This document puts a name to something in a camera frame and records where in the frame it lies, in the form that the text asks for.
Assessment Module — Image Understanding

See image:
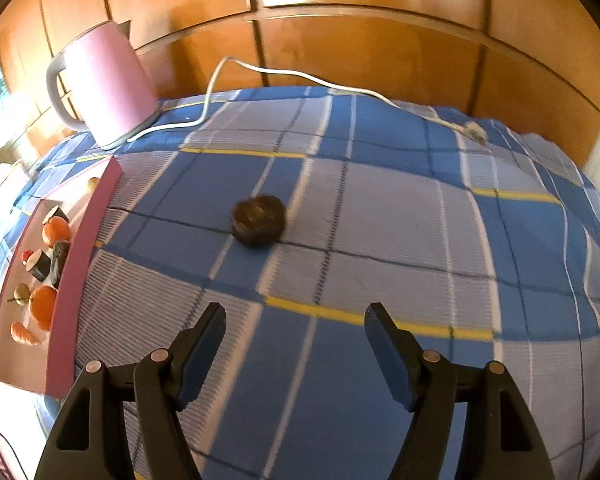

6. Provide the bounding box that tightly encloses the white power cable with plug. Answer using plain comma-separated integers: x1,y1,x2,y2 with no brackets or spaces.
125,56,488,143

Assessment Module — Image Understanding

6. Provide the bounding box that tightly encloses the pink electric kettle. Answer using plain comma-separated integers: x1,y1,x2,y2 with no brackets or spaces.
46,20,161,152

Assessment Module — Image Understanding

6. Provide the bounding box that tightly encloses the orange carrot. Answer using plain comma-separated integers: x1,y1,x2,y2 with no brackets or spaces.
10,322,43,347

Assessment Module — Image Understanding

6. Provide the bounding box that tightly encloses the small cut dark root chunk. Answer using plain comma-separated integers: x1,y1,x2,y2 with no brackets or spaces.
27,249,53,282

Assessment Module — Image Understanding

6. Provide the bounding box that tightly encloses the orange with stem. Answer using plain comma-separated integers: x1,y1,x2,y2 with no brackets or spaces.
7,285,58,332

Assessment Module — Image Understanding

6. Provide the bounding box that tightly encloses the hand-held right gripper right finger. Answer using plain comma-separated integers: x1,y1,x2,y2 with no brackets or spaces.
364,302,553,480

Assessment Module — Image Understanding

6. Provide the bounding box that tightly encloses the pink shallow box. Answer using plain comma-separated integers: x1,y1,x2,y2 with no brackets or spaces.
0,156,123,400

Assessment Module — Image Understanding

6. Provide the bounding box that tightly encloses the blue checked cloth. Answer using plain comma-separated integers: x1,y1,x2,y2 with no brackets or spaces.
0,87,600,480

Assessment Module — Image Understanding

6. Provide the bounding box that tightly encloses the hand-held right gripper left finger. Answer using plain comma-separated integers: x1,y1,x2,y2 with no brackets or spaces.
34,302,227,480

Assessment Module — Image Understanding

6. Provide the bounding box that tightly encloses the wooden panelled wardrobe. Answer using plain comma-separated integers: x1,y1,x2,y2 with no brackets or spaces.
0,0,600,171

